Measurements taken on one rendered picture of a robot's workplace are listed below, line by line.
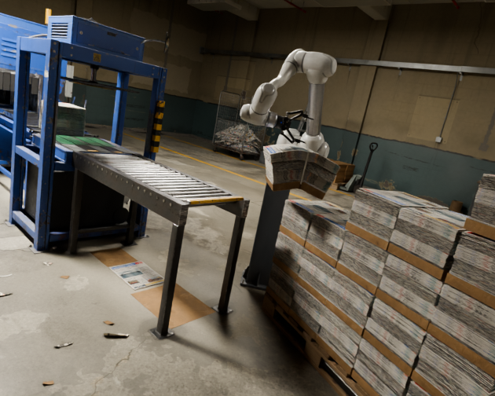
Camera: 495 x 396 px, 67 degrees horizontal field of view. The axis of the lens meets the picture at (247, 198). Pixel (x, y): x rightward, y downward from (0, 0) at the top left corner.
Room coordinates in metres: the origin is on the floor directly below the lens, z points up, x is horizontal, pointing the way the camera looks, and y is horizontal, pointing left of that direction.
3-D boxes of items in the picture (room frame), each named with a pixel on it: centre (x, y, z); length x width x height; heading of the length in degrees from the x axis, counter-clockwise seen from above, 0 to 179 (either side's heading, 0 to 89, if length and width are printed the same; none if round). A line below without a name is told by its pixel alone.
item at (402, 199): (1.90, -0.79, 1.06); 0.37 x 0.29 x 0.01; 121
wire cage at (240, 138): (10.49, 0.59, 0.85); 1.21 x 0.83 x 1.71; 50
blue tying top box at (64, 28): (3.18, 1.45, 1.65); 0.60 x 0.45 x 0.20; 140
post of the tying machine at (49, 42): (2.66, 1.50, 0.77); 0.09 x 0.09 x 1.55; 50
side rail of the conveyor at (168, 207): (2.34, 0.83, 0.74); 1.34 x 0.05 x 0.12; 50
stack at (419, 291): (2.02, -0.71, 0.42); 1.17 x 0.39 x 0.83; 30
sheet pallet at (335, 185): (8.86, -1.70, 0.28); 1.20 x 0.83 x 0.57; 50
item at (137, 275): (2.56, 0.69, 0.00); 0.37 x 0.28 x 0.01; 50
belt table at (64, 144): (3.18, 1.45, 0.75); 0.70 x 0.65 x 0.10; 50
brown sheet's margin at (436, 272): (1.64, -0.93, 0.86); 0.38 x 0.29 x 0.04; 119
